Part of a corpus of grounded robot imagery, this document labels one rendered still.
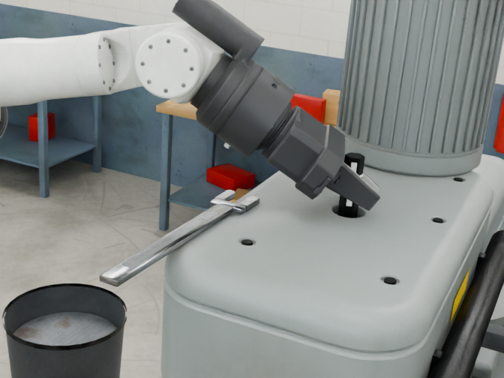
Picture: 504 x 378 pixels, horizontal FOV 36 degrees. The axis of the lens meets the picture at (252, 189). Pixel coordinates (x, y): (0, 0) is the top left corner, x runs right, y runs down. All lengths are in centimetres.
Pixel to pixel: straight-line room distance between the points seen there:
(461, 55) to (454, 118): 8
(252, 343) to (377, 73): 42
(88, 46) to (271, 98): 20
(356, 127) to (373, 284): 34
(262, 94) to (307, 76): 461
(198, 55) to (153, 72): 5
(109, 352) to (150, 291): 155
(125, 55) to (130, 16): 515
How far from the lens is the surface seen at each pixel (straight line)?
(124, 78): 87
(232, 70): 79
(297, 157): 79
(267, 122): 79
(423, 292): 71
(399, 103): 97
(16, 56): 85
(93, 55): 82
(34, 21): 657
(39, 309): 334
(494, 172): 150
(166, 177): 515
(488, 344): 121
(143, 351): 402
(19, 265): 488
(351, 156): 83
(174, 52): 77
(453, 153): 101
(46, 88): 84
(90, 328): 325
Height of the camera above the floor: 221
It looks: 21 degrees down
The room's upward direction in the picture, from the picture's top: 5 degrees clockwise
